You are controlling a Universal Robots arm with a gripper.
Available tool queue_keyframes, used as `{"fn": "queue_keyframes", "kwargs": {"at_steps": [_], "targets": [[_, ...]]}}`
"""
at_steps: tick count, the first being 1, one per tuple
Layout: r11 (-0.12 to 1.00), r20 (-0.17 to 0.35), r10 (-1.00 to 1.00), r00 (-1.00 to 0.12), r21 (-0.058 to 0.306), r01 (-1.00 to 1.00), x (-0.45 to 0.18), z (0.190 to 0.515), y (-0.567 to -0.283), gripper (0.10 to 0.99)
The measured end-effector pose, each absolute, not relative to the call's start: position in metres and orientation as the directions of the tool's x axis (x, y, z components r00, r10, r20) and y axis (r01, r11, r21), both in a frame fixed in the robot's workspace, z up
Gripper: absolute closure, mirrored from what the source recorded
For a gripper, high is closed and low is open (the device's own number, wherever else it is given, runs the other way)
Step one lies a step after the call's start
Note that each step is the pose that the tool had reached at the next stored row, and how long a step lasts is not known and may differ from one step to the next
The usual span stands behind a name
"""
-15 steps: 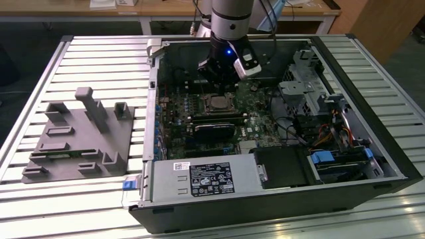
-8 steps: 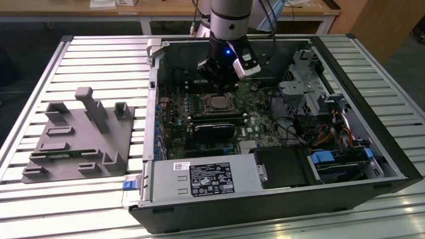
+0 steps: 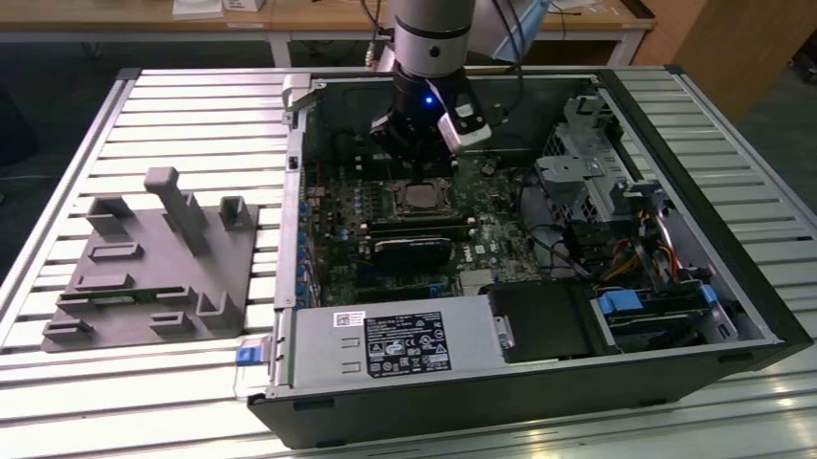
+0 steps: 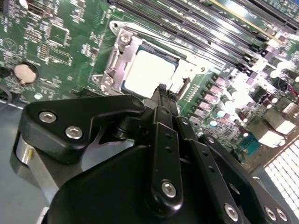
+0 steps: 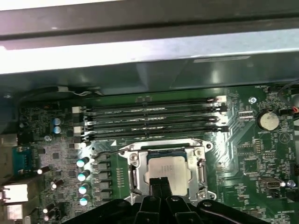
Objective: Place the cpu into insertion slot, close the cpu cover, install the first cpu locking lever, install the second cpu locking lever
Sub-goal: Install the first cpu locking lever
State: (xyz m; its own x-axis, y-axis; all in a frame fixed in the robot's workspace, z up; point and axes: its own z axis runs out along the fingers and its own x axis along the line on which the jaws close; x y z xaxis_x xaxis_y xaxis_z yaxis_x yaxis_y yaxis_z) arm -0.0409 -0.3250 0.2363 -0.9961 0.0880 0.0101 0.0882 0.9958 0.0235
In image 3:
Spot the white box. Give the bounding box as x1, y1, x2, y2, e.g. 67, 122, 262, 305
170, 0, 225, 20

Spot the green RAM stick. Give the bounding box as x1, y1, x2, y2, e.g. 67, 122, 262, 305
78, 291, 160, 306

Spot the coloured wire bundle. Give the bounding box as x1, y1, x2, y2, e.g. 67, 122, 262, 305
604, 237, 679, 284

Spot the blue disk carrier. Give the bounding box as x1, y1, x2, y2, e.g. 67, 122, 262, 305
596, 289, 647, 320

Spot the black graphics card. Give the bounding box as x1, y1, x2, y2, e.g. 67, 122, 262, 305
372, 236, 457, 274

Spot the black plastic shroud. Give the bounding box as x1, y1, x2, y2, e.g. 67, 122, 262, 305
477, 281, 620, 363

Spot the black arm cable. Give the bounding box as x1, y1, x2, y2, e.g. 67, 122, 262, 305
487, 0, 528, 128

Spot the grey parts rack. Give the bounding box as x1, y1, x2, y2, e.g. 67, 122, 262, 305
38, 166, 262, 354

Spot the grey power supply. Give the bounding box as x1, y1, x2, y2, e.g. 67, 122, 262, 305
270, 294, 505, 393

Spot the grey case latch handle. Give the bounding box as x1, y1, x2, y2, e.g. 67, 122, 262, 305
278, 74, 314, 115

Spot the brown wooden cabinet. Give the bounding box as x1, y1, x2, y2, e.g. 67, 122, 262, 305
629, 0, 817, 125

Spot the black PC case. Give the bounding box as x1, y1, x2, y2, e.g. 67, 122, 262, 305
246, 64, 815, 450

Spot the CPU socket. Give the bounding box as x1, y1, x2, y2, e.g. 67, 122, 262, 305
385, 176, 461, 219

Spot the blue side clip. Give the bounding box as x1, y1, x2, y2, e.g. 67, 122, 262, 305
233, 337, 273, 368

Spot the silver square CPU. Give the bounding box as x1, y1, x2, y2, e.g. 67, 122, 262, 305
400, 184, 441, 208

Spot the small silver heat sink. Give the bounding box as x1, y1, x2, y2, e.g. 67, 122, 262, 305
457, 270, 499, 294

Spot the green motherboard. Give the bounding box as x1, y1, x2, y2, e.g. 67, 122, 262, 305
298, 152, 556, 307

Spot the metal socket cover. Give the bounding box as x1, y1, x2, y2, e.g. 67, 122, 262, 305
388, 179, 455, 215

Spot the metal drive cage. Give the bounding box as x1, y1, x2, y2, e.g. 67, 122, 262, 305
532, 93, 643, 226

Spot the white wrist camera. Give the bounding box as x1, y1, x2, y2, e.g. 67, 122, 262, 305
436, 90, 493, 155

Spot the black RAM slot bank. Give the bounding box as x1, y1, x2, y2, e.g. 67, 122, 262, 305
353, 151, 461, 182
364, 216, 468, 243

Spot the wooden desk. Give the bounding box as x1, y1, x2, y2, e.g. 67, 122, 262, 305
0, 0, 658, 68

